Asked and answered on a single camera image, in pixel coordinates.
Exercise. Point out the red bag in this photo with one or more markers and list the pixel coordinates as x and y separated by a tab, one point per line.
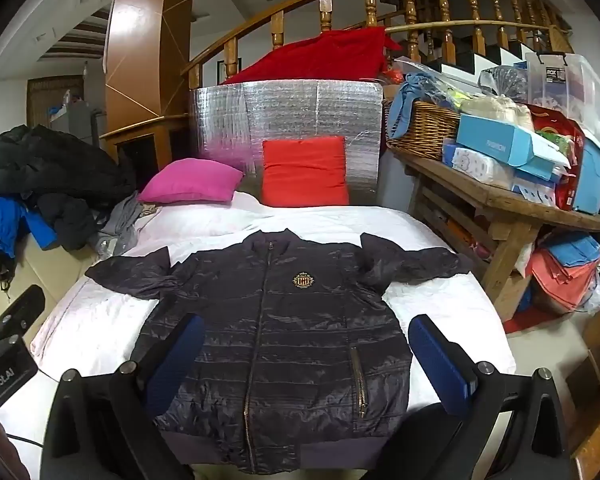
570	175

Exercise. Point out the black coat pile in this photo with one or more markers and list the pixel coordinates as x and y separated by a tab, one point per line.
45	165

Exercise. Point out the bed with white sheet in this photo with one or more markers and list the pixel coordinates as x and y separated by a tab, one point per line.
430	295

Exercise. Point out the pink pillow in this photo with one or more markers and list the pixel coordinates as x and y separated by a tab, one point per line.
190	182

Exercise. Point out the white patterned tissue pack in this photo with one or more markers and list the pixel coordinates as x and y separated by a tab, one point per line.
475	165

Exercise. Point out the wooden table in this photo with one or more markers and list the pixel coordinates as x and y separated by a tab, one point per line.
480	195

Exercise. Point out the clear plastic storage box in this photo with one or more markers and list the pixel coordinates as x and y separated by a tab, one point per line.
565	90

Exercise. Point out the grey cabinet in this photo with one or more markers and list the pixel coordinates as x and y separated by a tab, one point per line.
75	120

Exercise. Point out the stack of orange and blue cloths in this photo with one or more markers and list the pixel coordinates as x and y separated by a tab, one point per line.
560	275

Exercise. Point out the black quilted jacket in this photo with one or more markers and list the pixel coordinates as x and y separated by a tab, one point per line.
290	340

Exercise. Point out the light blue cloth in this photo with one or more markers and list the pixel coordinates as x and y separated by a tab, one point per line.
405	100

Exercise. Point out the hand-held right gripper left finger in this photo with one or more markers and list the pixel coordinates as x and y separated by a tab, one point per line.
180	360

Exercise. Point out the red-orange pillow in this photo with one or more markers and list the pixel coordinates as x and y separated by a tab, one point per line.
305	172

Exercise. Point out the curved wooden pillar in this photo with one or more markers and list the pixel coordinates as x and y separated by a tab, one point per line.
140	60

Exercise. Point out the grey garment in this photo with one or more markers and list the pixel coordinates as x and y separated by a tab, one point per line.
122	225

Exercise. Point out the light blue cardboard box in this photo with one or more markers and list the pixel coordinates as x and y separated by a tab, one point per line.
490	140

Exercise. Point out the blue plastic bin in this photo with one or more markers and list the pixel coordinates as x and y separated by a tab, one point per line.
592	175

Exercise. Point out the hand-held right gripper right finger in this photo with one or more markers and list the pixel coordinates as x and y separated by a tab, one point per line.
437	365

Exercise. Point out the beige sofa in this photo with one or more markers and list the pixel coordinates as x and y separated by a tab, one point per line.
45	270

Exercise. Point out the clear plastic bag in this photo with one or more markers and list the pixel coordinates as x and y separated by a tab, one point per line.
502	80

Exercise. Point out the red cloth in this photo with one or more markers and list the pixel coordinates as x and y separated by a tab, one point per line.
320	57

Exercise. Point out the wicker basket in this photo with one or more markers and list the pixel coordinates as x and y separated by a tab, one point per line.
425	130

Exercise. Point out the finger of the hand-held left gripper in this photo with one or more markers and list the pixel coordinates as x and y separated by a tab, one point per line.
25	307

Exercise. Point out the blue jacket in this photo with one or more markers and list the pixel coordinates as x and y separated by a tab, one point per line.
0	222

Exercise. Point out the wooden stair railing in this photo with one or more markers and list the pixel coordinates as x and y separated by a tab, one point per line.
326	10

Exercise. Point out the silver foil insulation board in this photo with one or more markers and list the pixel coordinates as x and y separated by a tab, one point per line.
290	110

